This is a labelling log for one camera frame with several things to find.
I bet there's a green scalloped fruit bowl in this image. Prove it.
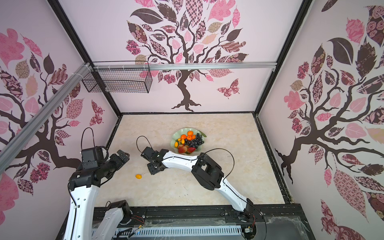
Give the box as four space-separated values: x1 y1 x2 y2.
170 128 207 155

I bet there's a dark grape bunch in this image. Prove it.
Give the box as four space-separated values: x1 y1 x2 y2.
184 132 205 149

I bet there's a large red strawberry front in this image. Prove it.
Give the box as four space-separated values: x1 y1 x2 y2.
187 147 196 154

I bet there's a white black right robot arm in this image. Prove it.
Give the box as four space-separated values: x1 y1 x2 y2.
141 147 255 221

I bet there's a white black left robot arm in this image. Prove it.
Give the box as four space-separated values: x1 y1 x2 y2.
63 147 132 240

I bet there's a white vented strip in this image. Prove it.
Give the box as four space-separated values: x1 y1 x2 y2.
113 226 244 240

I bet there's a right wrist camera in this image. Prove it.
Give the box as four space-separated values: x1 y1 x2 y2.
141 147 159 162

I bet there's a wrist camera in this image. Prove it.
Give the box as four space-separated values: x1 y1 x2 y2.
81 147 106 170
141 147 159 162

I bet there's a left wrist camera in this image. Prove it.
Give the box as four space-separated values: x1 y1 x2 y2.
81 147 106 170

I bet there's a black wire basket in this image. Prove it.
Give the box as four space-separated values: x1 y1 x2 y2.
82 60 153 94

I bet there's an aluminium rail left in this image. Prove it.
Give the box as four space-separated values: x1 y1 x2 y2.
1 63 92 173

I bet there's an aluminium rail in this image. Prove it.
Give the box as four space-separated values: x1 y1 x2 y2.
1 63 92 173
93 62 277 71

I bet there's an aluminium rail back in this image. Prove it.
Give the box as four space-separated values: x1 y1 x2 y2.
93 62 277 71

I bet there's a black base frame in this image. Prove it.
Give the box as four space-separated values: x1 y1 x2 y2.
92 202 315 240

